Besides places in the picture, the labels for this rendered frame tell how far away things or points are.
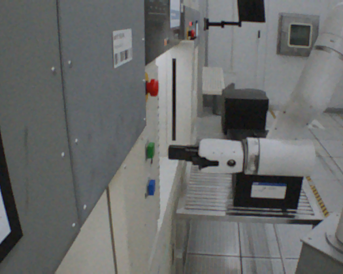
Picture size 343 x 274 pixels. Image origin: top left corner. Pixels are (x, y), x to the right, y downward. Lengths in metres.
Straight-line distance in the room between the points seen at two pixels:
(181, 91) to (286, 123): 0.70
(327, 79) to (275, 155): 0.21
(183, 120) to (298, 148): 0.81
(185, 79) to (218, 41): 4.11
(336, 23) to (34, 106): 0.68
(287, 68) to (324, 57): 4.92
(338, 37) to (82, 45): 0.59
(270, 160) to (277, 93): 5.03
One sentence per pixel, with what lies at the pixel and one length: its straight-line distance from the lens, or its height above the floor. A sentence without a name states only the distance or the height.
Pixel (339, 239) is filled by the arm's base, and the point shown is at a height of 0.78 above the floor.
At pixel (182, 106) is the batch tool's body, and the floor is 1.12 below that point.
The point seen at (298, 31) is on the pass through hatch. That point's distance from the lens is 5.53.
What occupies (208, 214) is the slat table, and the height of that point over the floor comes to 0.76.
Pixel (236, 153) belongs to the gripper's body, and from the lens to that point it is 0.72.
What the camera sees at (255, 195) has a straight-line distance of 1.36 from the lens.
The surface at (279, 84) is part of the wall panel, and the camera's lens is 5.71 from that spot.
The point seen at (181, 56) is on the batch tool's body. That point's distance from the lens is 1.41.
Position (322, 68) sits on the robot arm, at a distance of 0.77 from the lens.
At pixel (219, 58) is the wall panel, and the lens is 5.54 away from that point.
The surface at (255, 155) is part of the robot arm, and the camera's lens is 0.72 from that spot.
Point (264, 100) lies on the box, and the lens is 2.12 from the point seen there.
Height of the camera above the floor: 1.50
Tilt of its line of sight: 21 degrees down
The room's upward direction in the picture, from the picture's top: straight up
